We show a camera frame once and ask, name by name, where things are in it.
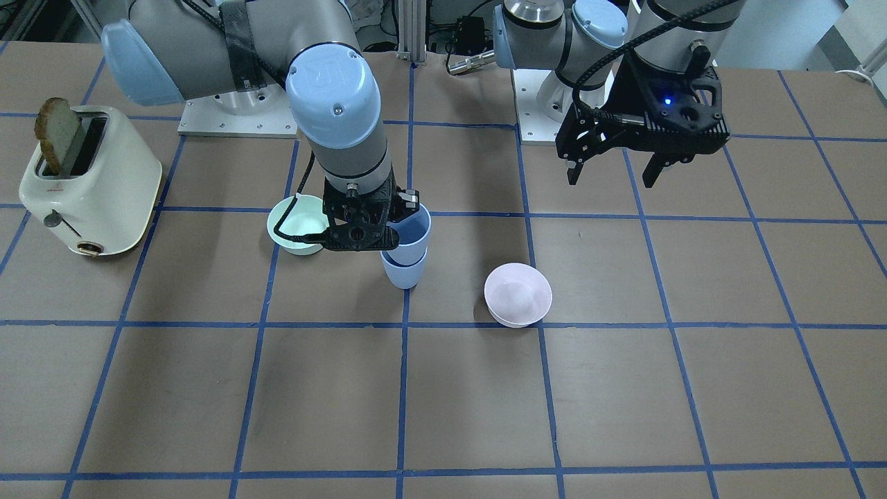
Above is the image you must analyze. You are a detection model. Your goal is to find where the toast slice in toaster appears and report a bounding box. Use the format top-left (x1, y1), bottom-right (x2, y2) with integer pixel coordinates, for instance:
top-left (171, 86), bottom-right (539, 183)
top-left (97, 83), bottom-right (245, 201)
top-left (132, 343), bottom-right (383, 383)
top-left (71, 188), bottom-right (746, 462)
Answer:
top-left (34, 97), bottom-right (82, 176)

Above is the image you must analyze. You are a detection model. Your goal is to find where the blue cup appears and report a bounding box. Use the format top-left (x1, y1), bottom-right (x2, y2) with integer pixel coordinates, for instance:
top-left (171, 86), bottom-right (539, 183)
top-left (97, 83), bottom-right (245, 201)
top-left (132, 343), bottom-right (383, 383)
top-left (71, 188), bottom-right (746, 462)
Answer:
top-left (380, 250), bottom-right (428, 290)
top-left (385, 203), bottom-right (432, 266)

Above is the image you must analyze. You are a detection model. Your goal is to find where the green bowl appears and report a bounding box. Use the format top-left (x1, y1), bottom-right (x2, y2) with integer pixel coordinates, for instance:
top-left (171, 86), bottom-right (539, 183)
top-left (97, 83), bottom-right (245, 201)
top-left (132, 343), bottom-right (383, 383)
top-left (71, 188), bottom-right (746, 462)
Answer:
top-left (266, 195), bottom-right (328, 255)

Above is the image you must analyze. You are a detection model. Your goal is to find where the aluminium frame post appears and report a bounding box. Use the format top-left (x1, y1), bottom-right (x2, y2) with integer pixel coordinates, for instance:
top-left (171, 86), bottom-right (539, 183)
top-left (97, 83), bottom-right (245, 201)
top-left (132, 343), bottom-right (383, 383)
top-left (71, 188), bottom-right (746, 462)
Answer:
top-left (396, 1), bottom-right (428, 66)

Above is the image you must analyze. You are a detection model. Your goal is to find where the cream white toaster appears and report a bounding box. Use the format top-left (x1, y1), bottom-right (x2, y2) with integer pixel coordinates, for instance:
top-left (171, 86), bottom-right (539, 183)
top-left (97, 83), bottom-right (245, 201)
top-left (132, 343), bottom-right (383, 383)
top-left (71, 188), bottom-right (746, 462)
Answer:
top-left (19, 105), bottom-right (164, 256)

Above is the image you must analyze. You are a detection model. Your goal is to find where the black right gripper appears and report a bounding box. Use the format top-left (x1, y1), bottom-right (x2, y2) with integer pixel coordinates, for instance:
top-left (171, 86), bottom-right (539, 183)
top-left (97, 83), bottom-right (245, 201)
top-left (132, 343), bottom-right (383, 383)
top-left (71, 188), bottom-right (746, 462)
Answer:
top-left (321, 173), bottom-right (419, 252)

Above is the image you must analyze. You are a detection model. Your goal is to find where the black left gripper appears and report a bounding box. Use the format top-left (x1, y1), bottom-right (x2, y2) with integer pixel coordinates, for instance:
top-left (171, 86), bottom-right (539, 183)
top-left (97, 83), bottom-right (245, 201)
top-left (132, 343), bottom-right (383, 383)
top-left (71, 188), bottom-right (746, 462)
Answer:
top-left (555, 53), bottom-right (730, 189)

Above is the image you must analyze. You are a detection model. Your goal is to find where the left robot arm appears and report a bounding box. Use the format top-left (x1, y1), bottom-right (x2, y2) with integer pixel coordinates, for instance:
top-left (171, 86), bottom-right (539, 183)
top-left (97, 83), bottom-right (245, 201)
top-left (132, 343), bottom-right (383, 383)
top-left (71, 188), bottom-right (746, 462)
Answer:
top-left (447, 1), bottom-right (744, 189)

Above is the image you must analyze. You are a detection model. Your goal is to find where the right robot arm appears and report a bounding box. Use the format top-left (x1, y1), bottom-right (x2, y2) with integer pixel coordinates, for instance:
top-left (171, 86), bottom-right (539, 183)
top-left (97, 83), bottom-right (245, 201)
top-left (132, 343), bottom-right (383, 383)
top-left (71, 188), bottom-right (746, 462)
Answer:
top-left (100, 1), bottom-right (419, 252)

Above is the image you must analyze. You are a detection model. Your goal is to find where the pink bowl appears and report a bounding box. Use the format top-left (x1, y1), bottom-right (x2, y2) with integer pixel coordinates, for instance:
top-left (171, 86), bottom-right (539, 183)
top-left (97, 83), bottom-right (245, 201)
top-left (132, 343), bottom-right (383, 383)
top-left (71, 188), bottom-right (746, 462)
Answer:
top-left (484, 263), bottom-right (552, 328)

